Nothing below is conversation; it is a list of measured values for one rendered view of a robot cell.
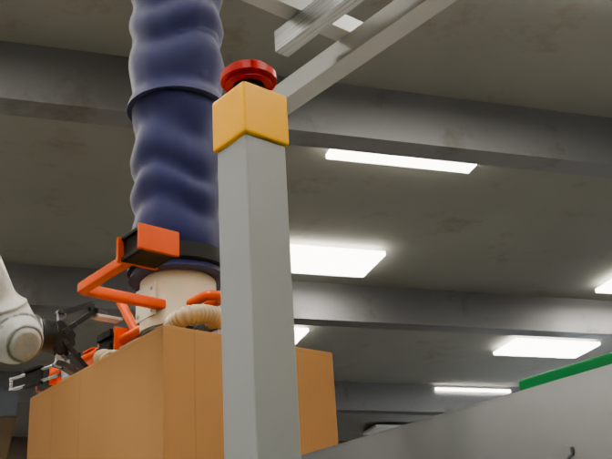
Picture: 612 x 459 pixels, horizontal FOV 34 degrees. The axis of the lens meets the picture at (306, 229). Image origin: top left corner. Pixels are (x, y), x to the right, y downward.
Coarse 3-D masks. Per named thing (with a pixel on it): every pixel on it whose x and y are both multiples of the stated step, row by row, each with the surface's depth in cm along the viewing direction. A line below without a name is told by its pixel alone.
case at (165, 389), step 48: (144, 336) 190; (192, 336) 188; (96, 384) 202; (144, 384) 186; (192, 384) 184; (48, 432) 216; (96, 432) 198; (144, 432) 182; (192, 432) 181; (336, 432) 201
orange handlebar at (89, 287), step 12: (108, 264) 195; (120, 264) 192; (96, 276) 198; (108, 276) 196; (84, 288) 202; (96, 288) 206; (108, 300) 209; (120, 300) 209; (132, 300) 211; (144, 300) 212; (156, 300) 214; (192, 300) 214; (204, 300) 212; (216, 300) 212; (120, 336) 236; (132, 336) 232; (96, 348) 246; (84, 360) 248; (60, 372) 257
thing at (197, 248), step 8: (184, 240) 219; (184, 248) 218; (192, 248) 219; (200, 248) 220; (208, 248) 221; (216, 248) 223; (184, 256) 218; (192, 256) 218; (200, 256) 219; (208, 256) 220; (216, 256) 222; (216, 264) 222; (128, 272) 225
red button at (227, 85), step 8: (232, 64) 123; (240, 64) 123; (248, 64) 123; (256, 64) 123; (264, 64) 124; (224, 72) 124; (232, 72) 123; (240, 72) 123; (248, 72) 123; (256, 72) 123; (264, 72) 124; (272, 72) 125; (224, 80) 125; (232, 80) 124; (240, 80) 124; (248, 80) 124; (256, 80) 124; (264, 80) 124; (272, 80) 126; (224, 88) 127; (272, 88) 127
